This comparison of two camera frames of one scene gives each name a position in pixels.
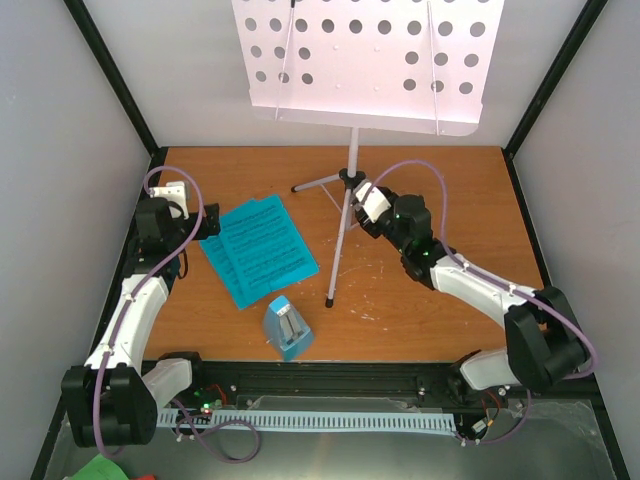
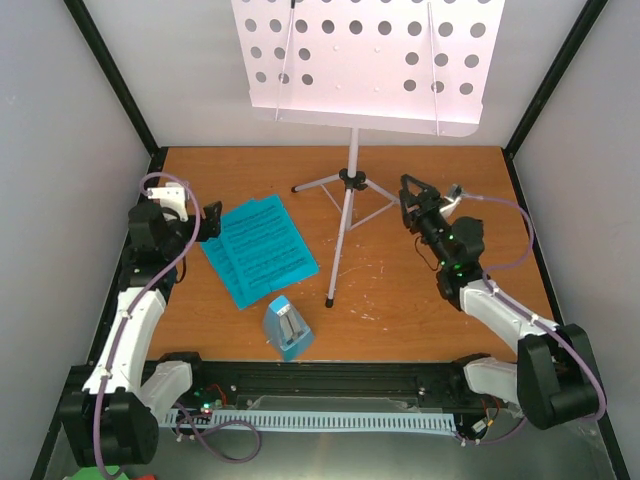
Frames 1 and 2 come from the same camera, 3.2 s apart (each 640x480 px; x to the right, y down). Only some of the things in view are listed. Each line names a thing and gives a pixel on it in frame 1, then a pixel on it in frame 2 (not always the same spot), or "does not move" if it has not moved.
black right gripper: (362, 218) to (432, 200)
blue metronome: (286, 329) does not move
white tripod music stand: (420, 66) does not move
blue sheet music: (266, 245) does not move
